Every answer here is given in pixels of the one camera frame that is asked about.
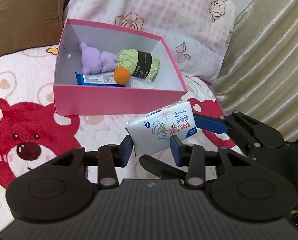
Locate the purple plush toy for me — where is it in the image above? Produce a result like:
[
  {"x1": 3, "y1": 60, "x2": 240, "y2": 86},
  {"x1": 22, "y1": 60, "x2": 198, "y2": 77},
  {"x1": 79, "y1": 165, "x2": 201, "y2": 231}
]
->
[{"x1": 78, "y1": 43, "x2": 117, "y2": 75}]

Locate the blue wet wipes pack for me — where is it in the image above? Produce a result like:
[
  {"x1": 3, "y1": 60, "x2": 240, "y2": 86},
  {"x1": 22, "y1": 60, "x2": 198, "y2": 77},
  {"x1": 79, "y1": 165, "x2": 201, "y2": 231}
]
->
[{"x1": 75, "y1": 72, "x2": 124, "y2": 87}]

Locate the beige satin curtain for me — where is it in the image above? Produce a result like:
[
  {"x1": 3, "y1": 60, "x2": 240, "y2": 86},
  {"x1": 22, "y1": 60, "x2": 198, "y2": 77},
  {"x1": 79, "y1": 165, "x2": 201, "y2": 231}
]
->
[{"x1": 213, "y1": 0, "x2": 298, "y2": 141}]

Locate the white tissue pack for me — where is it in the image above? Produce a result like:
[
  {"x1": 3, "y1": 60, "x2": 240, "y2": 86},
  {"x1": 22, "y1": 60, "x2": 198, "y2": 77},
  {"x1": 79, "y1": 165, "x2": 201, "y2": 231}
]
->
[{"x1": 126, "y1": 101, "x2": 197, "y2": 156}]

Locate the brown pillow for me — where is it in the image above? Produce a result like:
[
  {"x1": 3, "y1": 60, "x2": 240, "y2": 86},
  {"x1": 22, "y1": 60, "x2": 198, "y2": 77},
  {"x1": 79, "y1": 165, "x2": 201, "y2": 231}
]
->
[{"x1": 0, "y1": 0, "x2": 65, "y2": 56}]

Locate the pink checkered pillow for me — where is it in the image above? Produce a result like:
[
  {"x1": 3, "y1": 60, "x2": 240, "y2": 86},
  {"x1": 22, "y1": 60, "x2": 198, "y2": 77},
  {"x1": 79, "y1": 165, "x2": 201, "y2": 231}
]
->
[{"x1": 64, "y1": 0, "x2": 236, "y2": 82}]

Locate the red bear blanket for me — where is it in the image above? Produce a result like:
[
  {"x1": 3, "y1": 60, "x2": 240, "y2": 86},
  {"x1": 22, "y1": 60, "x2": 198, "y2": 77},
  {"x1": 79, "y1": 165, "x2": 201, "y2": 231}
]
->
[{"x1": 0, "y1": 44, "x2": 242, "y2": 234}]

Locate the orange makeup sponge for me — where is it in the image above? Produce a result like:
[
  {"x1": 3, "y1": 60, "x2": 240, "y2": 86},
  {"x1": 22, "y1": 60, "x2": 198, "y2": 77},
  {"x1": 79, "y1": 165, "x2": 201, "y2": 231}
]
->
[{"x1": 114, "y1": 67, "x2": 130, "y2": 86}]

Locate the green yarn ball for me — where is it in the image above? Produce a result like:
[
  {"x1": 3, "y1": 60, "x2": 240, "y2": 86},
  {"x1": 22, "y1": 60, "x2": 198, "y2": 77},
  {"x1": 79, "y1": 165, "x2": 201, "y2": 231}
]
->
[{"x1": 116, "y1": 49, "x2": 160, "y2": 81}]

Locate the pink cardboard box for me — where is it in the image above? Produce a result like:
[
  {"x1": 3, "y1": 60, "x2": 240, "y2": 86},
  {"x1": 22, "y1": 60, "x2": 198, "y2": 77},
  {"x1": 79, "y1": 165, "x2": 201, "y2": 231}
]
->
[{"x1": 54, "y1": 19, "x2": 187, "y2": 115}]

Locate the clear floss pick box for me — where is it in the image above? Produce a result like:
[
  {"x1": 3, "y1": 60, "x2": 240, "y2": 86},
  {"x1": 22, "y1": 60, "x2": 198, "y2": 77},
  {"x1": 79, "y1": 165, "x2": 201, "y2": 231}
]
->
[{"x1": 125, "y1": 76, "x2": 157, "y2": 89}]

